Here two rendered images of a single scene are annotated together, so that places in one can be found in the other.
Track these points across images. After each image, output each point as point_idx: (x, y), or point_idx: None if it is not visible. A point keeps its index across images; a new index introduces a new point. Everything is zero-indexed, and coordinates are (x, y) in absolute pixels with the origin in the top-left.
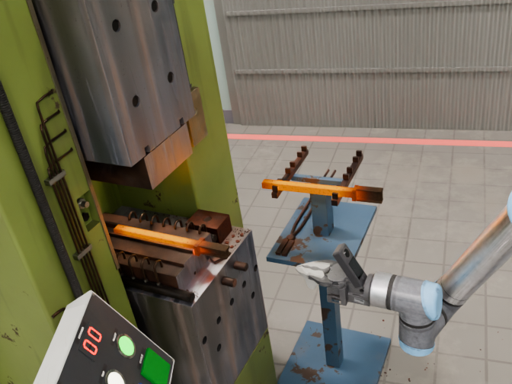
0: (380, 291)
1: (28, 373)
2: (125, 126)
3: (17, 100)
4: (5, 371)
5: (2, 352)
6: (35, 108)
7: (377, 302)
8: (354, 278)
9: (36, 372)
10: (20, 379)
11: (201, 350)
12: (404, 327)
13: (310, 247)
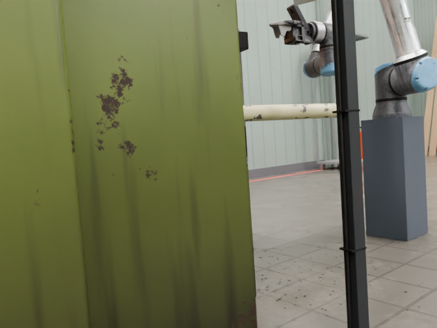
0: (320, 23)
1: (166, 34)
2: None
3: None
4: (119, 47)
5: (132, 4)
6: None
7: (322, 30)
8: (305, 21)
9: (181, 27)
10: (145, 54)
11: (242, 82)
12: (333, 49)
13: None
